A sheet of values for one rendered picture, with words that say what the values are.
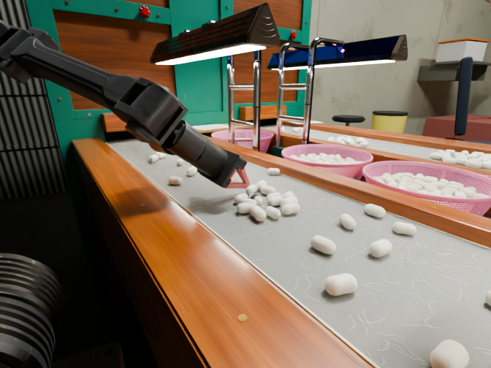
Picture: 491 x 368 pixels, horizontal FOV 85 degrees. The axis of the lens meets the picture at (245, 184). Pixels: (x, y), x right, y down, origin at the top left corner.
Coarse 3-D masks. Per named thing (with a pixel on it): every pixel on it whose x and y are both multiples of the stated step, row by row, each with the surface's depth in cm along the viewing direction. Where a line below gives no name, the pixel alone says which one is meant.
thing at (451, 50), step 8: (456, 40) 378; (464, 40) 371; (472, 40) 371; (480, 40) 374; (488, 40) 381; (440, 48) 399; (448, 48) 389; (456, 48) 380; (464, 48) 371; (472, 48) 374; (480, 48) 381; (440, 56) 400; (448, 56) 390; (456, 56) 381; (464, 56) 373; (472, 56) 380; (480, 56) 387
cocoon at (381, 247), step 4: (380, 240) 37; (384, 240) 37; (372, 244) 36; (376, 244) 36; (380, 244) 36; (384, 244) 36; (388, 244) 36; (372, 248) 36; (376, 248) 36; (380, 248) 36; (384, 248) 36; (388, 248) 36; (372, 252) 36; (376, 252) 36; (380, 252) 35; (384, 252) 36; (388, 252) 36; (376, 256) 36; (380, 256) 36
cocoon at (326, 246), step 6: (312, 240) 38; (318, 240) 37; (324, 240) 37; (330, 240) 37; (312, 246) 38; (318, 246) 37; (324, 246) 36; (330, 246) 36; (324, 252) 37; (330, 252) 36
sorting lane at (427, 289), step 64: (192, 192) 59; (256, 192) 59; (320, 192) 59; (256, 256) 37; (320, 256) 37; (384, 256) 37; (448, 256) 37; (320, 320) 26; (384, 320) 27; (448, 320) 27
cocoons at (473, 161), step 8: (296, 128) 140; (352, 144) 102; (360, 144) 103; (368, 144) 106; (440, 152) 89; (448, 152) 91; (464, 152) 88; (448, 160) 80; (456, 160) 80; (464, 160) 79; (472, 160) 79; (480, 160) 79; (488, 160) 79; (488, 168) 75
